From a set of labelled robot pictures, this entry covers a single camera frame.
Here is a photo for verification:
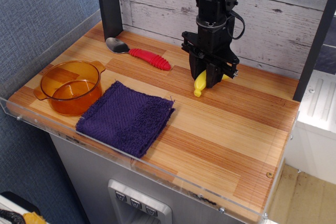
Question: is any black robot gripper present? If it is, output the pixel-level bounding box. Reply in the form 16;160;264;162
182;20;239;88

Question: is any yellow toy banana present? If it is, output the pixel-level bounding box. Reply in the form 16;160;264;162
193;69;229;97

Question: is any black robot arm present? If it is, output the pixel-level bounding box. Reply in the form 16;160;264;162
182;0;241;88

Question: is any purple folded towel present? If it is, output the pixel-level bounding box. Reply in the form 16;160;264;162
76;81;174;158

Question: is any brass screw in table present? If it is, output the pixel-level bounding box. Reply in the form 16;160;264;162
266;172;273;178

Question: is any white ribbed side unit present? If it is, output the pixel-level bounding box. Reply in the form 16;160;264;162
285;70;335;184

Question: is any orange transparent plastic pot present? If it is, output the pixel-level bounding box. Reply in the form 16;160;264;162
34;60;106;116

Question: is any grey toy fridge cabinet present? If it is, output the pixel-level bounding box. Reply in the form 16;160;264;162
51;135;240;223

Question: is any silver dispenser button panel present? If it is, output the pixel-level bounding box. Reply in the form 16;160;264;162
108;179;173;223

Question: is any clear acrylic table guard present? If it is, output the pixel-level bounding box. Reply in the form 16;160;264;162
1;10;299;223

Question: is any yellow object bottom left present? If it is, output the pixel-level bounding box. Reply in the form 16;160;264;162
23;212;47;224

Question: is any red handled metal spoon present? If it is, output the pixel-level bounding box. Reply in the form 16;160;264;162
106;37;171;70

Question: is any black right vertical post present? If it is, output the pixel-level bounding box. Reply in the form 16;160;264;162
292;0;335;102

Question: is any black vertical post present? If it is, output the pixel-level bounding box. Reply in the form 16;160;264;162
292;0;335;102
99;0;123;39

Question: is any black left vertical post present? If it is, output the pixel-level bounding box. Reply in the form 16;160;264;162
99;0;123;39

